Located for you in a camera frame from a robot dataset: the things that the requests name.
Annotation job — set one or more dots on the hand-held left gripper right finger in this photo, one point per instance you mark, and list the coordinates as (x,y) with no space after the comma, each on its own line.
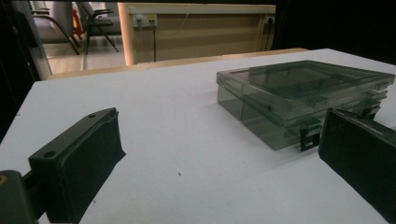
(361,155)

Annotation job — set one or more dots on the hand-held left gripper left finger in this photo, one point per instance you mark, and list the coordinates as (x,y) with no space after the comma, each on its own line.
(77,161)

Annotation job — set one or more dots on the transparent grey compartment box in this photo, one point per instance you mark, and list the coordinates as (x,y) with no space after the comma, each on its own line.
(280,93)

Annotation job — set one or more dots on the white board sheet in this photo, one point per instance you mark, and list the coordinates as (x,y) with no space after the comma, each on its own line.
(171,105)

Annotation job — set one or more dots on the wooden table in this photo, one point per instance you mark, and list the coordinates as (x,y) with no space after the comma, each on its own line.
(155,64)

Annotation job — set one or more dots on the grey armchair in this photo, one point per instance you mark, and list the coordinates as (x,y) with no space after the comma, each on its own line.
(53,28)

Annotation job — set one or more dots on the red fire extinguisher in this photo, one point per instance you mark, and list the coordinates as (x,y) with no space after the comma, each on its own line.
(77,23)

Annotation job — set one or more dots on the black chair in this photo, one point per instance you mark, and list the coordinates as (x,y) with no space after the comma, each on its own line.
(99,22)

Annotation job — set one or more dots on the beige wooden counter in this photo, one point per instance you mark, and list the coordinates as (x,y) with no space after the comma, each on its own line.
(202,37)

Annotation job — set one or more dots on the white wall socket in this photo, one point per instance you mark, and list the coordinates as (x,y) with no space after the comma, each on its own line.
(139,20)
(270,19)

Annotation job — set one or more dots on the yellow labelled wall socket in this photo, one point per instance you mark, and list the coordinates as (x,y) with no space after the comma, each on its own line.
(152,19)

